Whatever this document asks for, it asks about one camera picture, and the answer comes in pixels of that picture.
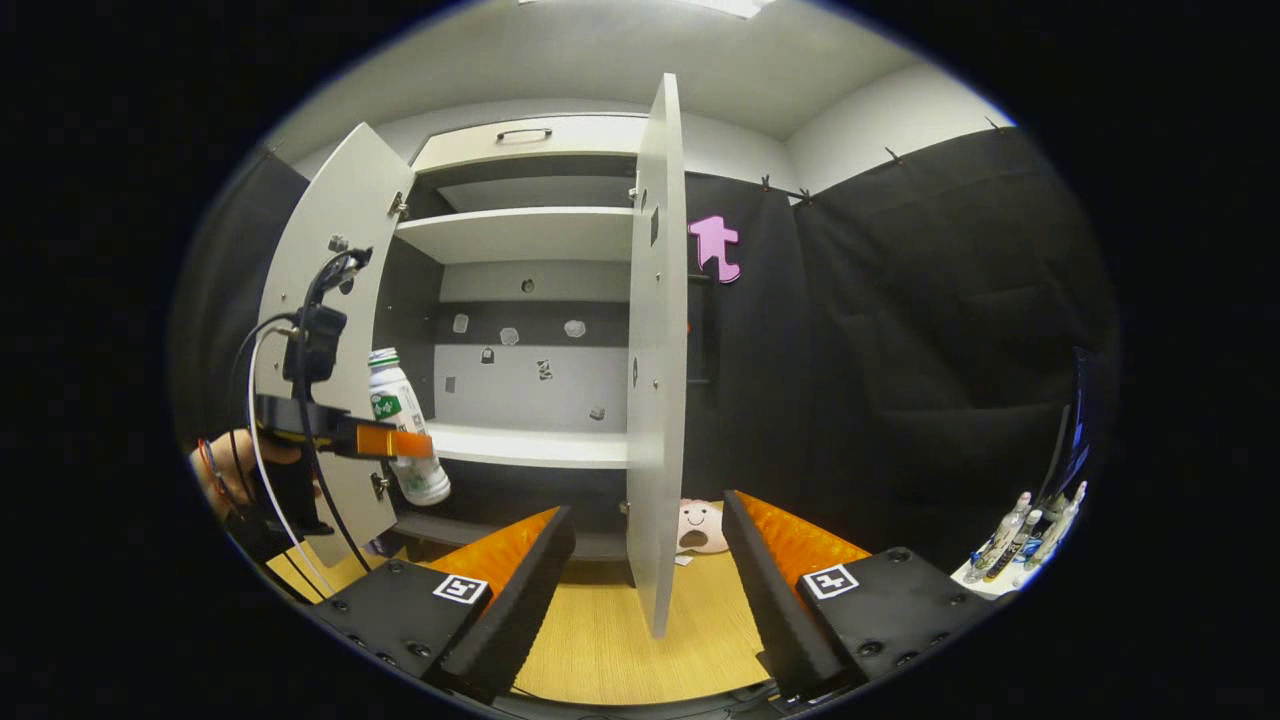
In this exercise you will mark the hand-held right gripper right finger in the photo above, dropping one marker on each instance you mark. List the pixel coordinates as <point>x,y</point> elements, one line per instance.
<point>770,600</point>

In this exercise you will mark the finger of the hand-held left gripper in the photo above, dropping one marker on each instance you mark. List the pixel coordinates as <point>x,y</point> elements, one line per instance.
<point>310,420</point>

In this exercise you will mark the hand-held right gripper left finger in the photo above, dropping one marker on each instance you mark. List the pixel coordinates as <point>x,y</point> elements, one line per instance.
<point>520,610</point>

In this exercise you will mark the white drink bottle green label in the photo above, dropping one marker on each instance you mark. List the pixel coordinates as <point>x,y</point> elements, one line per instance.
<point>390,385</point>

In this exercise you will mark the white cabinet door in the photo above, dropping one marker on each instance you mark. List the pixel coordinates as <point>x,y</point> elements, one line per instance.
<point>340,200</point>
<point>655,400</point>

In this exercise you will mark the pink plush toy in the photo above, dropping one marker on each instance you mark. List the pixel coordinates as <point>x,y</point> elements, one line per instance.
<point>702,522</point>

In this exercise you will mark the white tray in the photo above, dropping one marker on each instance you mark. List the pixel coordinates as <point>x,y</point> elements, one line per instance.
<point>975,585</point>

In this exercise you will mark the white cabinet with shelves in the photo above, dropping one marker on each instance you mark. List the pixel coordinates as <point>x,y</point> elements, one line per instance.
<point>520,235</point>

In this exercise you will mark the small dark tube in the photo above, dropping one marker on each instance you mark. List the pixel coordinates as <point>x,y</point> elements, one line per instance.
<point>1018,548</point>

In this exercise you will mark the black backdrop cloth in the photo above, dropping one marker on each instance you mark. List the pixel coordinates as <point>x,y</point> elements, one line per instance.
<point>900,350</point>

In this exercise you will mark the white cabinet drawer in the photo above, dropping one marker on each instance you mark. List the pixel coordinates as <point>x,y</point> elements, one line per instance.
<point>590,135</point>

